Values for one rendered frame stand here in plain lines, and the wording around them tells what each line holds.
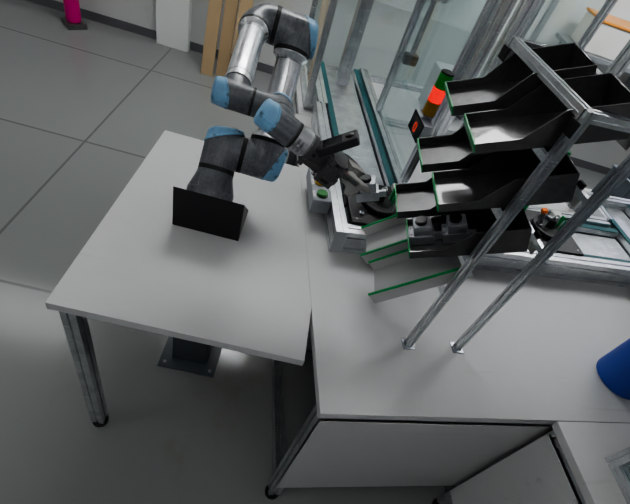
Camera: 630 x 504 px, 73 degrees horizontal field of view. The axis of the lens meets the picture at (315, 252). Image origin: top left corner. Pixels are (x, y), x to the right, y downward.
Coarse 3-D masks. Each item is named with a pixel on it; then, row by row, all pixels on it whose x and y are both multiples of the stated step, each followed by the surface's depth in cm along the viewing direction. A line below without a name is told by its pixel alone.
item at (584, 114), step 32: (544, 64) 88; (576, 96) 79; (544, 160) 83; (608, 192) 89; (576, 224) 95; (480, 256) 101; (544, 256) 103; (448, 288) 111; (512, 288) 112; (480, 320) 123
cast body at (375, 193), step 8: (360, 176) 120; (368, 176) 117; (368, 184) 116; (376, 184) 121; (360, 192) 118; (376, 192) 118; (384, 192) 120; (360, 200) 120; (368, 200) 120; (376, 200) 120
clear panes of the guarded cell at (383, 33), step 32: (320, 0) 211; (352, 0) 227; (384, 0) 229; (416, 0) 230; (544, 0) 232; (576, 0) 210; (320, 32) 201; (384, 32) 241; (544, 32) 229; (576, 32) 208; (384, 64) 254
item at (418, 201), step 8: (400, 184) 125; (408, 184) 125; (416, 184) 125; (424, 184) 125; (432, 184) 124; (400, 192) 126; (408, 192) 125; (416, 192) 125; (424, 192) 124; (432, 192) 123; (400, 200) 123; (408, 200) 123; (416, 200) 122; (424, 200) 121; (432, 200) 121; (400, 208) 121; (408, 208) 120; (416, 208) 120; (424, 208) 119; (432, 208) 115; (400, 216) 118; (408, 216) 118; (416, 216) 117
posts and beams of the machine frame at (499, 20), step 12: (504, 0) 184; (516, 0) 182; (504, 12) 185; (492, 24) 190; (504, 24) 189; (492, 36) 193; (480, 48) 198; (624, 48) 187; (480, 60) 201; (624, 60) 187; (468, 72) 205; (444, 120) 223; (444, 132) 228
